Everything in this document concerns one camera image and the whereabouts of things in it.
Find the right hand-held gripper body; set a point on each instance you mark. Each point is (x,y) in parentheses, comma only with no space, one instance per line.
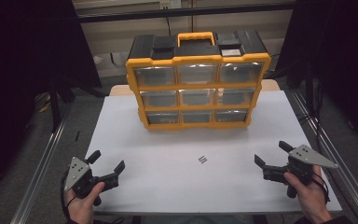
(307,157)

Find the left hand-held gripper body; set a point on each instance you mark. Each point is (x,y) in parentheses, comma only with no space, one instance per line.
(80,179)

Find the clear plastic drawer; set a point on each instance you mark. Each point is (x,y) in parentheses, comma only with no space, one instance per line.
(240,73)

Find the yellow black organizer case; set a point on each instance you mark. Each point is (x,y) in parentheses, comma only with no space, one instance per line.
(199,49)

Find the person's left hand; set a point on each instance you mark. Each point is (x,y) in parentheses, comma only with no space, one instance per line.
(80,208)

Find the person's right hand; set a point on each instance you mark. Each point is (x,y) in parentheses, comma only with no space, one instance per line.
(313,199)

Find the small black floor object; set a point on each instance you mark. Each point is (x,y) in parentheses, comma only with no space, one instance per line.
(77,135)

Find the grid of clear drawers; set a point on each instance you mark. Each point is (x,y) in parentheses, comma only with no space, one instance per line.
(158,99)

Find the white paper scrap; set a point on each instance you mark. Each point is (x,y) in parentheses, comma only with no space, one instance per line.
(98,59)

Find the black curtain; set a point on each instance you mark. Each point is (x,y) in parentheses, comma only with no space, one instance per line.
(12,62)
(348,46)

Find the black horizontal bar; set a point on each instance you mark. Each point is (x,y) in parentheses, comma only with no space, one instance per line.
(136,15)

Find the aluminium rail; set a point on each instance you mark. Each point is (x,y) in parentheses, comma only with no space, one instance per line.
(348,182)
(40,174)

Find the black stand post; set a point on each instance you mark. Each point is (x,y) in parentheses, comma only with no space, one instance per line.
(55,115)

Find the white wall outlet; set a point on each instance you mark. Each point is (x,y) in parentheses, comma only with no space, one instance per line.
(171,3)

